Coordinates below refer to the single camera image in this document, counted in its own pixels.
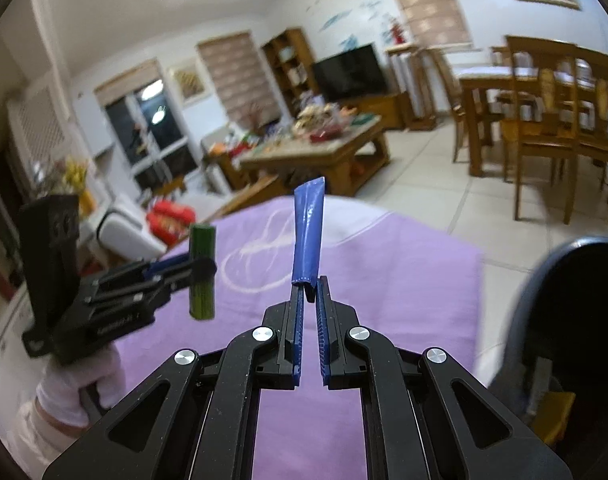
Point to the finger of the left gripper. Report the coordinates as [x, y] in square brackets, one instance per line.
[157, 267]
[179, 284]

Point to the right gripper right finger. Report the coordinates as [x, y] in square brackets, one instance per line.
[424, 415]

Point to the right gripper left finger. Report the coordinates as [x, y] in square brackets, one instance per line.
[195, 417]

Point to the green Doublemint gum tin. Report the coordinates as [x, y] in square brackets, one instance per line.
[202, 238]

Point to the yellow snack wrapper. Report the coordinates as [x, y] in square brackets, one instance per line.
[552, 416]

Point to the blue plastic wrapper strip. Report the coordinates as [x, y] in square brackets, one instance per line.
[309, 199]

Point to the black trash bin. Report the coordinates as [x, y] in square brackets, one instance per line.
[561, 317]

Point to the left hand white glove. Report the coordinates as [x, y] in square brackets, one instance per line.
[58, 393]

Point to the red cushion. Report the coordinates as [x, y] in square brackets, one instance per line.
[169, 221]

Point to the white sofa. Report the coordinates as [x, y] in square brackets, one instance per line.
[124, 231]

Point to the purple tablecloth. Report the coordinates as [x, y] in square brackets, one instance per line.
[386, 277]

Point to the wooden coffee table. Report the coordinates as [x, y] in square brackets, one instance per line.
[347, 163]

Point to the wooden bookshelf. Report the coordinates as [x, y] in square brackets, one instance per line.
[291, 61]

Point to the wooden TV cabinet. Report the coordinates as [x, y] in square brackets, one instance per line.
[394, 109]

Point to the black flat television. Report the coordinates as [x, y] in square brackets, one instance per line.
[350, 74]

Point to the tall wooden plant stand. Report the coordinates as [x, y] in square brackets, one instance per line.
[413, 89]

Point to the far side wooden chair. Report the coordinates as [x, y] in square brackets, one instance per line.
[452, 88]

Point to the near wooden dining chair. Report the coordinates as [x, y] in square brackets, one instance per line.
[544, 124]

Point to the wooden dining chair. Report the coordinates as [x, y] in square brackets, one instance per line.
[594, 142]
[544, 124]

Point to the wooden chair back rail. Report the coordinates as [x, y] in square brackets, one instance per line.
[264, 189]

